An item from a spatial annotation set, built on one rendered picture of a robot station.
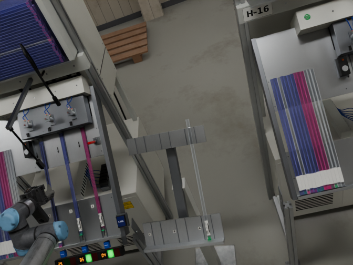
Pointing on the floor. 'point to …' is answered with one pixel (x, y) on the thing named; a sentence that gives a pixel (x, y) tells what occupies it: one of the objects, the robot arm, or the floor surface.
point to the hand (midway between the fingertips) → (50, 193)
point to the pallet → (135, 34)
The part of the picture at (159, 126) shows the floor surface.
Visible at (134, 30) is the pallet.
